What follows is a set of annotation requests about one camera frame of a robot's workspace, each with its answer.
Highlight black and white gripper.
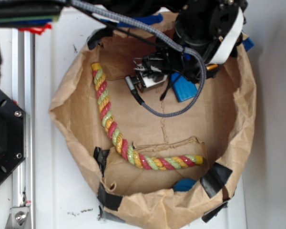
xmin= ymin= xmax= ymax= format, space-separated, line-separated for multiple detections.
xmin=174 ymin=0 xmax=248 ymax=78

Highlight blue rectangular block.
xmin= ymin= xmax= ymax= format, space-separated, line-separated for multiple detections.
xmin=171 ymin=73 xmax=197 ymax=102

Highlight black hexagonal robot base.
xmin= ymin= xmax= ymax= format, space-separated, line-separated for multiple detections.
xmin=0 ymin=89 xmax=25 ymax=185

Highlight blue tape strip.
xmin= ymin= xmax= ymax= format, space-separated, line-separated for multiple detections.
xmin=242 ymin=32 xmax=255 ymax=52

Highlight brown paper bag bin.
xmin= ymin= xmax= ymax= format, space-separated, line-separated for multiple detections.
xmin=50 ymin=32 xmax=256 ymax=229

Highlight grey braided cable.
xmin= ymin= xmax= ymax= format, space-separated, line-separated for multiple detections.
xmin=71 ymin=0 xmax=207 ymax=118

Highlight multicolour twisted rope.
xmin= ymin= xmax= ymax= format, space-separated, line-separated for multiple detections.
xmin=91 ymin=62 xmax=204 ymax=170

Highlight aluminium extrusion rail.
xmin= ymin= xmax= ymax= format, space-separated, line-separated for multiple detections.
xmin=6 ymin=29 xmax=35 ymax=229

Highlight metal corner bracket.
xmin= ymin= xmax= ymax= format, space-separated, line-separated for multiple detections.
xmin=5 ymin=207 xmax=32 ymax=229

